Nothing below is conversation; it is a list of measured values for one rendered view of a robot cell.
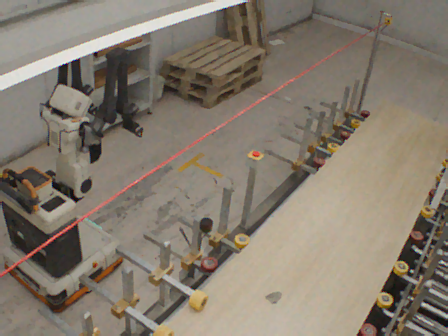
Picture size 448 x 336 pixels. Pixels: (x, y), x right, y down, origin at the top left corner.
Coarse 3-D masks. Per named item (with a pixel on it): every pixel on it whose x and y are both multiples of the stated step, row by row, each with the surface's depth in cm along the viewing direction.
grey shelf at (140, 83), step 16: (128, 48) 453; (144, 48) 487; (80, 64) 427; (96, 64) 484; (128, 64) 514; (144, 64) 499; (128, 80) 480; (144, 80) 512; (96, 96) 450; (128, 96) 535; (144, 96) 525
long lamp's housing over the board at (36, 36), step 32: (64, 0) 72; (96, 0) 72; (128, 0) 75; (160, 0) 80; (192, 0) 86; (0, 32) 59; (32, 32) 62; (64, 32) 66; (96, 32) 71; (0, 64) 59
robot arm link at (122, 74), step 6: (126, 54) 255; (120, 60) 260; (126, 60) 257; (120, 66) 261; (126, 66) 264; (120, 72) 264; (126, 72) 266; (120, 78) 266; (126, 78) 269; (120, 84) 269; (126, 84) 271; (120, 90) 272; (126, 90) 274; (120, 96) 274; (126, 96) 276; (120, 102) 277; (126, 102) 278; (120, 108) 281; (126, 108) 280
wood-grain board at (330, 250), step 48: (384, 144) 331; (432, 144) 338; (336, 192) 282; (384, 192) 284; (288, 240) 247; (336, 240) 248; (384, 240) 249; (240, 288) 220; (288, 288) 221; (336, 288) 221
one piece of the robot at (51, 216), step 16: (0, 176) 277; (16, 176) 264; (0, 192) 287; (32, 192) 260; (16, 208) 282; (32, 208) 271; (48, 208) 272; (64, 208) 273; (16, 224) 295; (32, 224) 280; (48, 224) 266; (64, 224) 281; (16, 240) 309; (32, 240) 289; (48, 240) 274; (64, 240) 284; (32, 256) 303; (48, 256) 285; (64, 256) 291; (80, 256) 305; (48, 272) 299; (64, 272) 298
